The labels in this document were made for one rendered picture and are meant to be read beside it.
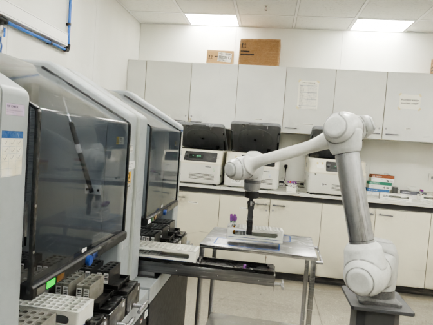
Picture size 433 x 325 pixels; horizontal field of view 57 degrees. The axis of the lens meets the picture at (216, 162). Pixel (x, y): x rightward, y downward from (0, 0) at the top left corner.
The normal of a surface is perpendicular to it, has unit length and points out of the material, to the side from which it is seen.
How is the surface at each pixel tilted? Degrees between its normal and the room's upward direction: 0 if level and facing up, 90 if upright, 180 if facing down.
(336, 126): 84
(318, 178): 90
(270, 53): 90
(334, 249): 90
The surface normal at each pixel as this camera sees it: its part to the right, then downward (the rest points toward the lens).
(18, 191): 0.99, 0.07
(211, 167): -0.16, 0.04
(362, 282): -0.57, 0.11
